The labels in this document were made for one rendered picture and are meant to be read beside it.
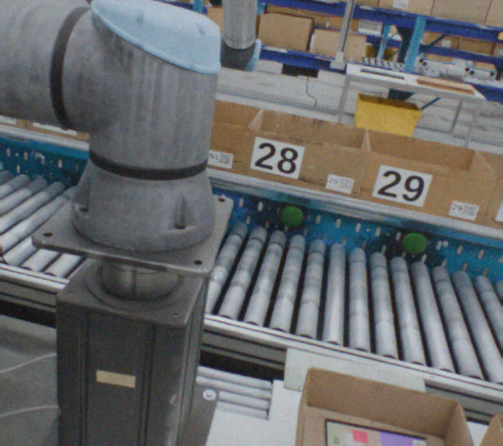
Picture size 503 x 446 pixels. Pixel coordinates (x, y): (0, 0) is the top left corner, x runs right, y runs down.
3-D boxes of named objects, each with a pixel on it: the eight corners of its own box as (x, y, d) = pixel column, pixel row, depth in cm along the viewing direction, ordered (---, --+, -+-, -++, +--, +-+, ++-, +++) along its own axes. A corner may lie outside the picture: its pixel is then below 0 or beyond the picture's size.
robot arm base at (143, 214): (199, 263, 59) (209, 188, 55) (44, 235, 59) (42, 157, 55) (224, 199, 76) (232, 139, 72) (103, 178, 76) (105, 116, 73)
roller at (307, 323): (292, 352, 117) (295, 335, 115) (308, 248, 164) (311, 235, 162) (312, 357, 116) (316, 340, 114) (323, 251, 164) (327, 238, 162)
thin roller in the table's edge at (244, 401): (127, 375, 96) (267, 407, 94) (130, 368, 98) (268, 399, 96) (126, 383, 97) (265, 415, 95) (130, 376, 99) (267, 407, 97)
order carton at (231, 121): (129, 153, 169) (131, 104, 162) (159, 131, 195) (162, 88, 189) (241, 177, 164) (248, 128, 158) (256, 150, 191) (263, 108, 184)
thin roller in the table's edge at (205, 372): (136, 358, 101) (270, 387, 99) (139, 351, 103) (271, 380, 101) (135, 364, 102) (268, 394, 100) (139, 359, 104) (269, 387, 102)
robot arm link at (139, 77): (192, 180, 56) (209, 18, 49) (49, 150, 57) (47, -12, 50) (220, 141, 70) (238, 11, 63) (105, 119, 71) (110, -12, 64)
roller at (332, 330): (318, 359, 116) (323, 342, 114) (328, 252, 164) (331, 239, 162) (340, 363, 116) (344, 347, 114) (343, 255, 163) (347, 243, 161)
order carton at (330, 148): (240, 176, 164) (247, 128, 158) (255, 150, 191) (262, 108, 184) (358, 201, 160) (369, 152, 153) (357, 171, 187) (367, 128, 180)
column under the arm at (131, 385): (184, 529, 72) (209, 353, 59) (15, 488, 73) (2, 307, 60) (219, 394, 96) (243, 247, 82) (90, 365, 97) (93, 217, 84)
